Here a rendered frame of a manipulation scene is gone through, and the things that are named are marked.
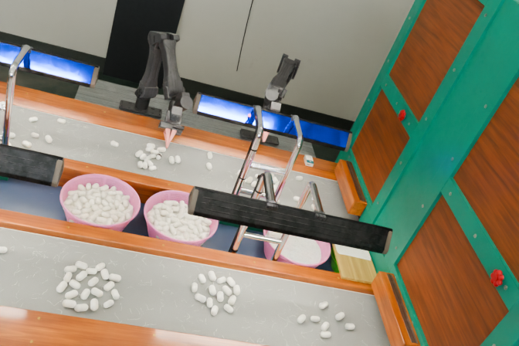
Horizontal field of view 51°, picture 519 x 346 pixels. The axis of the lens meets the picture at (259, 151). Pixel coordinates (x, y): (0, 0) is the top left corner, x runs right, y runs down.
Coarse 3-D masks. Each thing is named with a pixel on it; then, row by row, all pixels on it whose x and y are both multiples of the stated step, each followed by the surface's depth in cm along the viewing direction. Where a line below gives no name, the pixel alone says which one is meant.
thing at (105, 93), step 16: (80, 96) 253; (96, 96) 257; (112, 96) 262; (128, 96) 267; (160, 96) 277; (128, 112) 255; (208, 128) 266; (224, 128) 271; (240, 128) 277; (272, 144) 274; (288, 144) 279; (304, 144) 285
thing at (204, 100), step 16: (208, 96) 198; (192, 112) 198; (208, 112) 198; (224, 112) 199; (240, 112) 201; (272, 112) 204; (272, 128) 204; (288, 128) 205; (304, 128) 207; (320, 128) 208; (336, 128) 210; (320, 144) 209; (336, 144) 210
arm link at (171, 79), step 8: (152, 32) 235; (160, 32) 233; (168, 32) 240; (152, 40) 236; (160, 40) 231; (168, 40) 231; (176, 40) 234; (160, 48) 234; (168, 48) 231; (168, 56) 231; (168, 64) 230; (176, 64) 232; (168, 72) 230; (176, 72) 232; (168, 80) 229; (176, 80) 231; (168, 88) 229; (176, 88) 230
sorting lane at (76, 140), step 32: (0, 128) 203; (32, 128) 210; (64, 128) 216; (96, 128) 223; (96, 160) 206; (128, 160) 213; (160, 160) 220; (192, 160) 227; (224, 160) 235; (288, 192) 231; (320, 192) 239
